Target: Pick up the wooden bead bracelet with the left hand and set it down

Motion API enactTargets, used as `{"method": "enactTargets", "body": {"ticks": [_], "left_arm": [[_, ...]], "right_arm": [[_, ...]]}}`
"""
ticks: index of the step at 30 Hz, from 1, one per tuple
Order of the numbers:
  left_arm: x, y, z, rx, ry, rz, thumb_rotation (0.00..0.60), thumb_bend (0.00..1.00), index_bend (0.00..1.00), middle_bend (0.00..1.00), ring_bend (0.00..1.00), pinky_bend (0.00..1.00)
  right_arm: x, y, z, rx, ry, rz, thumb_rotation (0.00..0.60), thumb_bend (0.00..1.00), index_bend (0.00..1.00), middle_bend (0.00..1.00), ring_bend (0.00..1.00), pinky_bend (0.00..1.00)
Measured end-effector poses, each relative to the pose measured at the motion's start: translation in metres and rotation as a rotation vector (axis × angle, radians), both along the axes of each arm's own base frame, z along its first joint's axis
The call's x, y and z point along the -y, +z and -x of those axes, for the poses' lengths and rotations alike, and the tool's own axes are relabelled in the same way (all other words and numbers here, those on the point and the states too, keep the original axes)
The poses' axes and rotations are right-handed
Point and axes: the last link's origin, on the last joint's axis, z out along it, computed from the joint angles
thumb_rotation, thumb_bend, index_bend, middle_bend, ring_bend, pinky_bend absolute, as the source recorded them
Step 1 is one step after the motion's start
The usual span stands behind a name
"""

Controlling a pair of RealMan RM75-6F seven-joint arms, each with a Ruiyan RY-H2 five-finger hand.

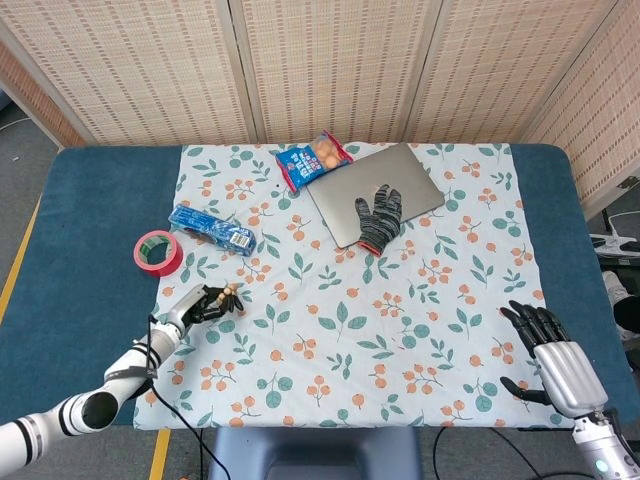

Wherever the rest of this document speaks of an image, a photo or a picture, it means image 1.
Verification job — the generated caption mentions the blue snack bag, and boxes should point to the blue snack bag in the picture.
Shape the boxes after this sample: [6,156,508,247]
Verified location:
[274,130,355,194]

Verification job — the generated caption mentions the silver closed laptop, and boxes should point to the silver closed laptop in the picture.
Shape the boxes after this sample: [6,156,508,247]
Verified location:
[305,142,446,250]

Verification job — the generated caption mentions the long blue carton box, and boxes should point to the long blue carton box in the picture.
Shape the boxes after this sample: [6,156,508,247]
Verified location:
[167,203,258,259]

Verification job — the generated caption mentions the wooden bead bracelet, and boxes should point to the wooden bead bracelet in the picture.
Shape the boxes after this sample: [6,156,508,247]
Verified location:
[215,282,242,309]

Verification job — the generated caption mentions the white chair base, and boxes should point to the white chair base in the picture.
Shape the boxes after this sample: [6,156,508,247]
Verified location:
[588,207,640,259]

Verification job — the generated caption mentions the red tape roll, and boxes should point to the red tape roll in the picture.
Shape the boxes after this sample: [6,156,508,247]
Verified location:
[132,229,185,278]

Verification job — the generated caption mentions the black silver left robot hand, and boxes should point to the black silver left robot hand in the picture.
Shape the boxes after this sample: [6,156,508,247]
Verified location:
[167,283,246,334]

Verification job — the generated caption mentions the dark blue table cover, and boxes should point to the dark blue table cover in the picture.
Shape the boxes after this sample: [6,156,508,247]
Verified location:
[0,144,640,429]

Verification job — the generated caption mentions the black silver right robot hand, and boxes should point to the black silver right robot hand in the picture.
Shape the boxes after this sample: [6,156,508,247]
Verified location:
[499,299,610,419]

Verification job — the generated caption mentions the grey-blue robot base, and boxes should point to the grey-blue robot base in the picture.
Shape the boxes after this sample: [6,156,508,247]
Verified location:
[207,426,424,480]

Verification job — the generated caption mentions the bamboo folding screen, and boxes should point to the bamboo folding screen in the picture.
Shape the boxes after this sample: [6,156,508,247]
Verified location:
[0,0,640,221]

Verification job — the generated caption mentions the grey knit work glove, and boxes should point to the grey knit work glove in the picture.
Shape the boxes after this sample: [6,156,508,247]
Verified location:
[353,183,404,258]

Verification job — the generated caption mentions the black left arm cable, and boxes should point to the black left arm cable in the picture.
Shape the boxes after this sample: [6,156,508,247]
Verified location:
[146,313,222,480]

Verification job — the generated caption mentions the floral patterned cloth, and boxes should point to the floral patterned cloth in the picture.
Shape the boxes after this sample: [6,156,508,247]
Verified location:
[132,142,576,431]

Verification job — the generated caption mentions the black floor cable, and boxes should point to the black floor cable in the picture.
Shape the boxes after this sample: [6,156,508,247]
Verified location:
[432,426,576,480]

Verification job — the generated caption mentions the white shoe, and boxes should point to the white shoe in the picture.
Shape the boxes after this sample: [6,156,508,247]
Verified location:
[601,269,640,342]

